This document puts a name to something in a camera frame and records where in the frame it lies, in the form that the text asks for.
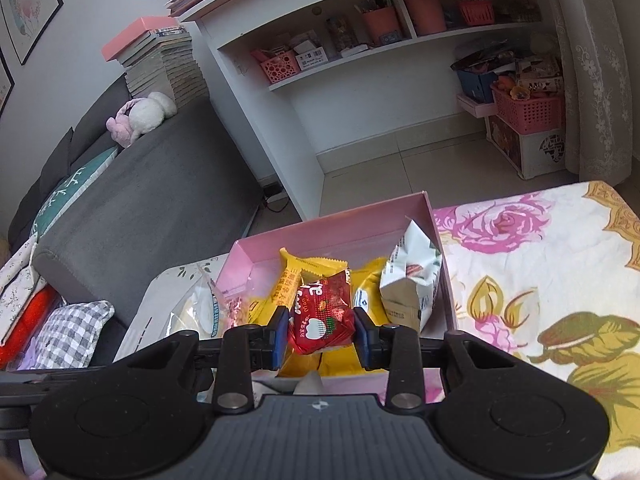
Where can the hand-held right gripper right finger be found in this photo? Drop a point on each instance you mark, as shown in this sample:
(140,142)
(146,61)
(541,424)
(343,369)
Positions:
(362,340)

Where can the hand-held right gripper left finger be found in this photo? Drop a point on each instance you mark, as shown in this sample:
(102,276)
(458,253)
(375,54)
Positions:
(280,340)

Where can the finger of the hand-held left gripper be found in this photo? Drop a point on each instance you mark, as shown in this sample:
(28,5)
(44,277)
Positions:
(209,351)

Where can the clear bread packet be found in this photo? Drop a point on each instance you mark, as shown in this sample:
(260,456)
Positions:
(202,310)

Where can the large yellow snack packet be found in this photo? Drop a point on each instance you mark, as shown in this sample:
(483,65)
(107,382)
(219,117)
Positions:
(370,280)
(330,366)

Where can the red snack packet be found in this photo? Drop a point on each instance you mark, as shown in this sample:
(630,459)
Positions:
(320,320)

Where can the pink flowered snack packet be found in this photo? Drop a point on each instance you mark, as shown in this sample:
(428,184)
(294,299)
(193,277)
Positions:
(232,305)

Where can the white triangular snack packet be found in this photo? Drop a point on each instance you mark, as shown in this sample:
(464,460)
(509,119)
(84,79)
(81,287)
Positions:
(310,385)

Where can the small yellow snack packet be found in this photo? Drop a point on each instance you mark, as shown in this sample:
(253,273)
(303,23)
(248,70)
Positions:
(290,280)

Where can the white nut packet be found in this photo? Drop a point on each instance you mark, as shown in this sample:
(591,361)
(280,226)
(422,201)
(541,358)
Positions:
(405,295)

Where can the pink cardboard box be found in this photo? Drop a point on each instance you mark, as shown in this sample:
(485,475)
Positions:
(350,225)

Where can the red cloth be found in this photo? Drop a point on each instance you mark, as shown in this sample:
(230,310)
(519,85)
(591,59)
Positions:
(30,327)

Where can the grey checkered pillow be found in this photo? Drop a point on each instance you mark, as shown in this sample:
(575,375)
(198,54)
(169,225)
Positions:
(70,330)

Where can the white floral cloth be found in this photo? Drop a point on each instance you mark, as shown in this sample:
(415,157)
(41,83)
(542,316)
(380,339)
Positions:
(20,280)

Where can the power strip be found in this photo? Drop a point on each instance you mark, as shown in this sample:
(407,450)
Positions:
(275,195)

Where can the grey sofa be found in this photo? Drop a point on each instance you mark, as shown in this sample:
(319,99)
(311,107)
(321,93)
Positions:
(165,185)

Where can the teal cushion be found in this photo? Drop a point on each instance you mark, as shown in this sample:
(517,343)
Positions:
(70,190)

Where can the floral tablecloth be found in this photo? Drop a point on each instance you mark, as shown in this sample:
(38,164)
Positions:
(550,260)

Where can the white bookshelf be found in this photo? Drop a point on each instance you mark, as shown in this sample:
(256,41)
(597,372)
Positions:
(260,135)

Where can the pink white plush toy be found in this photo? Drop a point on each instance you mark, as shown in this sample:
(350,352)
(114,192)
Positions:
(145,117)

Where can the pink tray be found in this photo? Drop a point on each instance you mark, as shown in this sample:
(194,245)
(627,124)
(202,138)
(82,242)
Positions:
(475,108)

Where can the white decorated storage box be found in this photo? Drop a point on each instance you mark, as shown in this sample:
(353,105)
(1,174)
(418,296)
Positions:
(545,152)

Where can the small pink perforated basket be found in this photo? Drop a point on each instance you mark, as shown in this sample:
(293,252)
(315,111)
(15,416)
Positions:
(280,67)

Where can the blue box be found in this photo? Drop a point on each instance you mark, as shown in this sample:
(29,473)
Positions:
(475,85)

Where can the pink plastic crate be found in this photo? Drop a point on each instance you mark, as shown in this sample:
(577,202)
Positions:
(530,112)

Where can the white labelled box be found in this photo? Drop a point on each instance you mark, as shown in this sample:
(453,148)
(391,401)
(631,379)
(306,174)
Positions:
(310,57)

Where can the stack of books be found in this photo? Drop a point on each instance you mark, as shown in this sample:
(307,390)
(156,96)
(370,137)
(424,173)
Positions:
(165,70)

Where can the glass jar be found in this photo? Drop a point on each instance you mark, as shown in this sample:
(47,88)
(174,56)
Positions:
(340,35)

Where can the black plastic bag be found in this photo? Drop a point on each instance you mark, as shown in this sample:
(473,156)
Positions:
(480,57)

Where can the orange pen cup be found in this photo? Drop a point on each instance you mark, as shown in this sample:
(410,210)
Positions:
(380,27)

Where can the printed cardboard box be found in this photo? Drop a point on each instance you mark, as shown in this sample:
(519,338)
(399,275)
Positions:
(537,77)

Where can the white lace curtain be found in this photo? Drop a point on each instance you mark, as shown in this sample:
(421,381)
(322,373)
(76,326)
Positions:
(595,85)

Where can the small red basket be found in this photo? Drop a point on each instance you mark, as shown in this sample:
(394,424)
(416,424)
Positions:
(477,12)

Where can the large framed wall picture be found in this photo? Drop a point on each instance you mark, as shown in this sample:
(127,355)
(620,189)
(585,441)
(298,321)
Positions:
(25,10)

